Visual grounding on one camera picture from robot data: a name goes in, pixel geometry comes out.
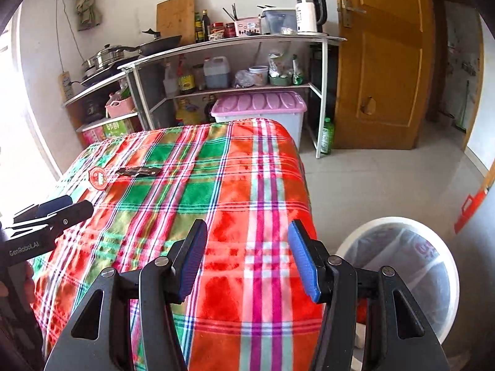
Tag wooden cutting board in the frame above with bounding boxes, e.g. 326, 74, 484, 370
156, 0, 196, 45

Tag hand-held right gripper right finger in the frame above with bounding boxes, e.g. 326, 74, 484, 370
287, 219, 451, 371

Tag crumpled food bags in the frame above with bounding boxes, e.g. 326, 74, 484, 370
268, 50, 293, 78

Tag yellow cooking oil bottle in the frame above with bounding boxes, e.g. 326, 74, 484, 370
176, 98, 204, 126

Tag small dark wrapper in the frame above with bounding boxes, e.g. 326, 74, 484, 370
115, 166, 162, 177

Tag storage box with pink lid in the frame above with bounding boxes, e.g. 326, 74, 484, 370
211, 91, 308, 151

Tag low white shelf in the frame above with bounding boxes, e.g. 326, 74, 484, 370
62, 71, 145, 140

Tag white plastic tub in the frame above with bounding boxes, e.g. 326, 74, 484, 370
248, 66, 269, 86

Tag wooden door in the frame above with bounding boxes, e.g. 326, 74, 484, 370
333, 0, 436, 151

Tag plaid blanket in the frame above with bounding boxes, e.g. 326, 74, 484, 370
31, 118, 327, 371

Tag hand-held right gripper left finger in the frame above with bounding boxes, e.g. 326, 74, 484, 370
43, 218, 209, 371

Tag white metal shelf unit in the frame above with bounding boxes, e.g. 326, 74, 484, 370
118, 34, 347, 159

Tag metal door handle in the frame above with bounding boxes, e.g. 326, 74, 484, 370
337, 0, 367, 28

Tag hanging power cable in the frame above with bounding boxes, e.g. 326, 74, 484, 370
55, 0, 84, 74

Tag black frying pan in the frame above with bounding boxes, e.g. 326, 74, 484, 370
116, 28, 182, 57

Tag green plastic bottle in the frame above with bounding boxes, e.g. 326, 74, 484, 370
320, 117, 335, 155

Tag sauce bottle with yellow label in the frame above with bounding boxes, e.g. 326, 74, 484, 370
178, 56, 196, 94

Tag green packet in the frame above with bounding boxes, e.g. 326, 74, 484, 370
292, 55, 304, 86

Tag clear plastic bag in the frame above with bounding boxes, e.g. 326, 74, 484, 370
233, 70, 256, 88

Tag translucent jug with dark liquid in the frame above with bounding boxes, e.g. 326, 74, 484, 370
203, 56, 230, 89

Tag translucent plastic bottle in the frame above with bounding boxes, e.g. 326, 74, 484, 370
163, 62, 179, 98

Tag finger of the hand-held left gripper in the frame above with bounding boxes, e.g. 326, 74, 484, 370
0, 200, 94, 241
13, 195, 74, 224

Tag green and red carton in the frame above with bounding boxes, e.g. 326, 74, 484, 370
81, 118, 142, 147

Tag pink plastic basket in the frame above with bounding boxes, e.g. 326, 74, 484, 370
105, 93, 136, 120

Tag hanging cloth bag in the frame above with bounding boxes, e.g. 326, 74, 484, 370
69, 0, 103, 32

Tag person's left hand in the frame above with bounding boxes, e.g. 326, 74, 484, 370
0, 262, 36, 307

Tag power strip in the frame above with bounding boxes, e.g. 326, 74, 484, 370
58, 71, 75, 101

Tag white round bin with liner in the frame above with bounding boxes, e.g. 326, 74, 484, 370
336, 216, 461, 341

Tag white and black electric kettle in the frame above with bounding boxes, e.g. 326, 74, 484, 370
296, 0, 328, 35

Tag pink utensil holder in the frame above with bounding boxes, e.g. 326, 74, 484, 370
234, 17, 263, 38

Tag clear plastic lidded container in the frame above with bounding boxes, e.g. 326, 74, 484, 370
261, 8, 298, 35

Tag red plastic dustpan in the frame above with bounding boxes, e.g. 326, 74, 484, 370
453, 185, 489, 234

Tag steel pot with lid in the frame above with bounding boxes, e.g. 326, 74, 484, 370
81, 45, 126, 72

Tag red round sticker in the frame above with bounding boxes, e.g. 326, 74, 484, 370
88, 166, 110, 192

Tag black induction cooker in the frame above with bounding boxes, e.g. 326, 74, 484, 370
79, 64, 128, 86

